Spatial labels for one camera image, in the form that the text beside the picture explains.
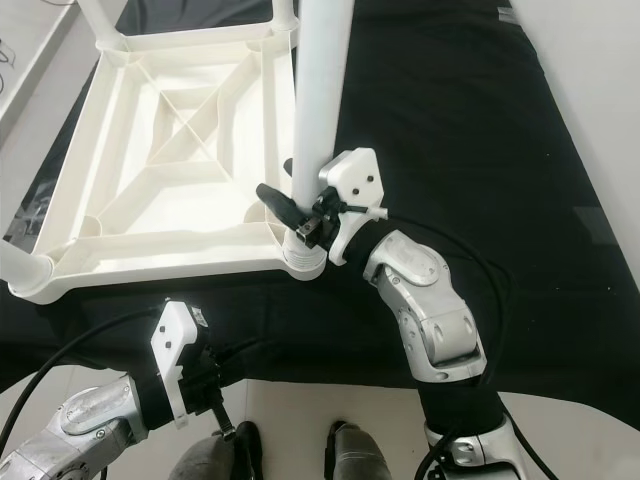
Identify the white plastic children table top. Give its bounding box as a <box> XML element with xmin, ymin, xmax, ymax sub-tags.
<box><xmin>5</xmin><ymin>25</ymin><xmax>329</xmax><ymax>306</ymax></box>

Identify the grey robot left foot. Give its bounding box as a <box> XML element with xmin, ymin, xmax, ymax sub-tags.
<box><xmin>170</xmin><ymin>433</ymin><xmax>261</xmax><ymax>480</ymax></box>

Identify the faint clear tape patch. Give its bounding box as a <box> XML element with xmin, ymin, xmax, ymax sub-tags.
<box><xmin>573</xmin><ymin>204</ymin><xmax>618</xmax><ymax>243</ymax></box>

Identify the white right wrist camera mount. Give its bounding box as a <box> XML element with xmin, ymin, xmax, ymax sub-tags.
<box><xmin>318</xmin><ymin>148</ymin><xmax>389</xmax><ymax>267</ymax></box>

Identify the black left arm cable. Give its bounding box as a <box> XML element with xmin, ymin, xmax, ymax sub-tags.
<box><xmin>0</xmin><ymin>305</ymin><xmax>167</xmax><ymax>463</ymax></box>

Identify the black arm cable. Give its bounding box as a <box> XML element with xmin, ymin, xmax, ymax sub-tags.
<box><xmin>0</xmin><ymin>305</ymin><xmax>167</xmax><ymax>463</ymax></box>
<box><xmin>380</xmin><ymin>210</ymin><xmax>561</xmax><ymax>480</ymax></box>

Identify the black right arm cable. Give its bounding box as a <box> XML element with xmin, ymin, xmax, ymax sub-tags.
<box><xmin>380</xmin><ymin>210</ymin><xmax>561</xmax><ymax>480</ymax></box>

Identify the looped black charger cable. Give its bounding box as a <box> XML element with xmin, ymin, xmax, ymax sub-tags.
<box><xmin>0</xmin><ymin>38</ymin><xmax>23</xmax><ymax>73</ymax></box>

